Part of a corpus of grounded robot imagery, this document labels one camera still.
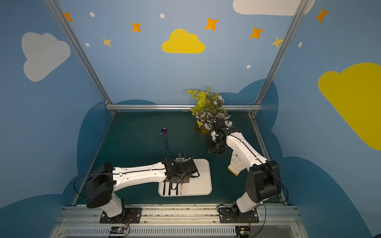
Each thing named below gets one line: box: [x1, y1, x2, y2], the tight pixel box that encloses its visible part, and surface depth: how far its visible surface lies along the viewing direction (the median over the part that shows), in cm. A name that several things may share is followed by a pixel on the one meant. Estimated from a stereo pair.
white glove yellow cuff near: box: [227, 150, 247, 177], surface depth 93 cm
